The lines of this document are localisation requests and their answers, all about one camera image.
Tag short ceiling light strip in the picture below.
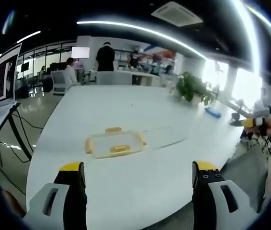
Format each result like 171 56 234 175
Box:
19 30 42 44

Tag ceiling air conditioner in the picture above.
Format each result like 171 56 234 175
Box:
150 0 203 27

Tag clear lid with yellow buckles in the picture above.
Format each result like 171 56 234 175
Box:
85 126 148 160

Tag blue flat object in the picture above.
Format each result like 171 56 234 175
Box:
204 107 222 119

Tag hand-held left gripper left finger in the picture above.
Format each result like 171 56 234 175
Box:
22 161 88 230

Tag white display screen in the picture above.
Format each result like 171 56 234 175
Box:
71 46 90 59

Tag computer monitor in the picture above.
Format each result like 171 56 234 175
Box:
0 43 23 110

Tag green potted plant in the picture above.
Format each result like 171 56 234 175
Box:
175 71 216 106

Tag long ceiling light strip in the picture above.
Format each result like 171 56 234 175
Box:
76 20 208 60

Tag white mesh office chair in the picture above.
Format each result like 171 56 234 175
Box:
50 70 72 95

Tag black floor cable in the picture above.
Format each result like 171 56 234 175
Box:
0 111 44 166

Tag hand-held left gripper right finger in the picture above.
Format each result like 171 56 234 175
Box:
192 160 261 230

